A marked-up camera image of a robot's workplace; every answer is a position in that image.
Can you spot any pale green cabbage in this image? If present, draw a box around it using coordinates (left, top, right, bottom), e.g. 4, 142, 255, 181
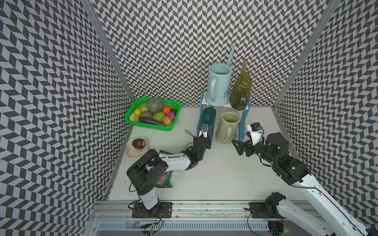
138, 102, 149, 112

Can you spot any netted melon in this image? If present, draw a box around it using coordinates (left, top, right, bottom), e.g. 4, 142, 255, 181
147, 98, 164, 114

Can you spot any olive transparent watering can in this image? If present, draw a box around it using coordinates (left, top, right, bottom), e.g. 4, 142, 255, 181
229, 58, 252, 111

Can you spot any white dish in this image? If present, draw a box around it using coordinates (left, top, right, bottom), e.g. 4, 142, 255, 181
126, 136, 149, 157

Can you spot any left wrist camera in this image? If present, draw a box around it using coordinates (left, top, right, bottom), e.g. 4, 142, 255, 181
198, 124, 208, 139

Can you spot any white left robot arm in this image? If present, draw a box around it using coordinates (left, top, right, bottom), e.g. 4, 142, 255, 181
127, 135, 211, 217

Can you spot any metal base rail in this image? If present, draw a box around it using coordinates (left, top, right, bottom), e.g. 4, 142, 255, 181
83, 200, 306, 236

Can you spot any yellow lemon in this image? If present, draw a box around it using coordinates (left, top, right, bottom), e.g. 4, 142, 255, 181
133, 108, 142, 117

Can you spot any orange toy fruit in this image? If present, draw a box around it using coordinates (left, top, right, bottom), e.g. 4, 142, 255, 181
162, 106, 171, 115

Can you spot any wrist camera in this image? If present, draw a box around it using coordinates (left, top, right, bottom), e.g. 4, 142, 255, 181
198, 124, 208, 139
247, 123, 264, 146

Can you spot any pale green watering can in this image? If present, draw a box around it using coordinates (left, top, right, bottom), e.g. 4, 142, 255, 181
216, 109, 241, 144

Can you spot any red apple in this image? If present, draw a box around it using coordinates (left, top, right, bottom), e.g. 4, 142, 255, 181
132, 138, 146, 150

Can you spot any light blue watering can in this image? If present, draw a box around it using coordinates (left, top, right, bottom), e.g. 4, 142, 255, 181
205, 45, 235, 107

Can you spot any green chips bag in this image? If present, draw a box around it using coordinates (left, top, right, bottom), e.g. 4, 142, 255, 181
155, 149, 175, 189

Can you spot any dark teal watering can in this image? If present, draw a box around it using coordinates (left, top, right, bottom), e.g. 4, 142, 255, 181
198, 107, 216, 140

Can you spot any magenta toy fruit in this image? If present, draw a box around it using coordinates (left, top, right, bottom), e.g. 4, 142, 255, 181
167, 112, 176, 121

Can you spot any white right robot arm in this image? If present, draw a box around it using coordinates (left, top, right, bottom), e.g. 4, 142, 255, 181
232, 130, 378, 236

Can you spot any purple eggplant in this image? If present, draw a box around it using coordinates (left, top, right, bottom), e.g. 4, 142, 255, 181
139, 117, 164, 126

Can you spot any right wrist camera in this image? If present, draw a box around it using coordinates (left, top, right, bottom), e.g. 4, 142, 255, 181
247, 123, 264, 146

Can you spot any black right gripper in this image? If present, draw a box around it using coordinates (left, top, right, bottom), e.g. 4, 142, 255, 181
232, 131, 278, 165

